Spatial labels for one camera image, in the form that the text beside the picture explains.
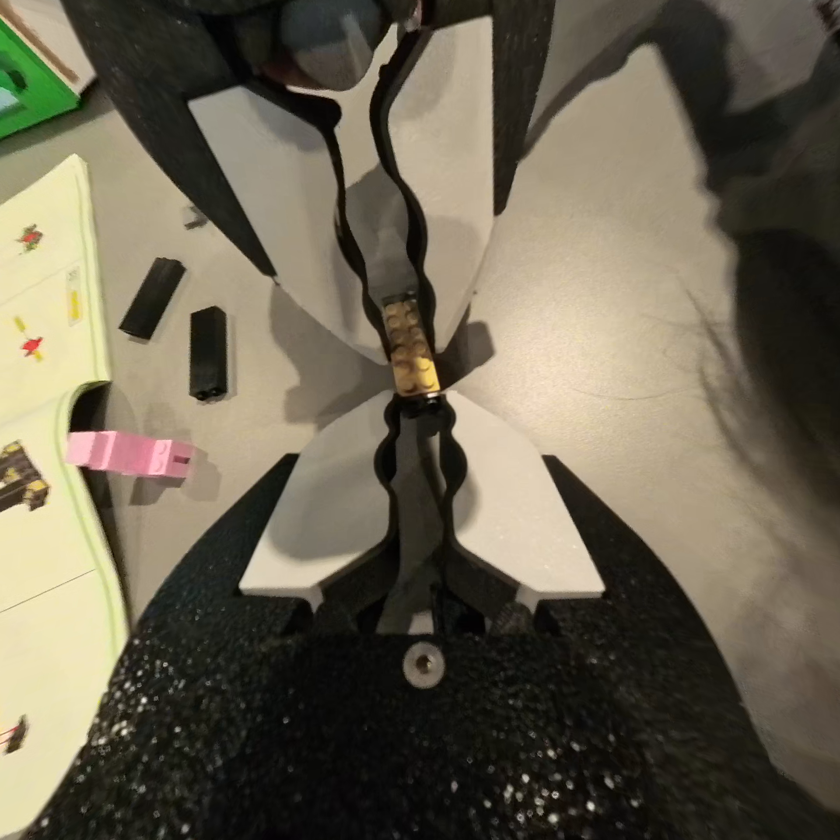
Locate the long black toy brick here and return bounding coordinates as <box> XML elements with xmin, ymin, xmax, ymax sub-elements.
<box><xmin>188</xmin><ymin>306</ymin><xmax>229</xmax><ymax>402</ymax></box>
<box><xmin>119</xmin><ymin>257</ymin><xmax>187</xmax><ymax>341</ymax></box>

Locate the grey desk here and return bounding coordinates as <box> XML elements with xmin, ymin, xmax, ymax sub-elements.
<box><xmin>0</xmin><ymin>0</ymin><xmax>840</xmax><ymax>840</ymax></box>

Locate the tan toy brick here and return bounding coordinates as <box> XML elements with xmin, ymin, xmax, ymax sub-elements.
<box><xmin>379</xmin><ymin>294</ymin><xmax>441</xmax><ymax>396</ymax></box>

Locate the green box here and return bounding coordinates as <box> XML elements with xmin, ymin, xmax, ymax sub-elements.
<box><xmin>0</xmin><ymin>13</ymin><xmax>81</xmax><ymax>140</ymax></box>

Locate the small black toy brick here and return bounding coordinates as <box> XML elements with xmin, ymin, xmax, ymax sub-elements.
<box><xmin>395</xmin><ymin>390</ymin><xmax>448</xmax><ymax>420</ymax></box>

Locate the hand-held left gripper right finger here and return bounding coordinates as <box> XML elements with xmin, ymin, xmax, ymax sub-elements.
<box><xmin>445</xmin><ymin>395</ymin><xmax>606</xmax><ymax>602</ymax></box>

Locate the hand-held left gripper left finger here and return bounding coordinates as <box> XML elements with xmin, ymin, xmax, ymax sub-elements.
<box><xmin>238</xmin><ymin>395</ymin><xmax>403</xmax><ymax>605</ymax></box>

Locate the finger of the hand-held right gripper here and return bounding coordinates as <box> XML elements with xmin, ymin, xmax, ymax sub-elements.
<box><xmin>187</xmin><ymin>84</ymin><xmax>389</xmax><ymax>363</ymax></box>
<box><xmin>369</xmin><ymin>14</ymin><xmax>496</xmax><ymax>358</ymax></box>

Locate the pink toy brick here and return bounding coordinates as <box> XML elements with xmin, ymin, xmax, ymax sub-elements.
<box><xmin>66</xmin><ymin>430</ymin><xmax>196</xmax><ymax>490</ymax></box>

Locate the pale green instruction booklet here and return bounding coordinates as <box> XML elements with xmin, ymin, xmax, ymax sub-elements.
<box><xmin>0</xmin><ymin>154</ymin><xmax>130</xmax><ymax>778</ymax></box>

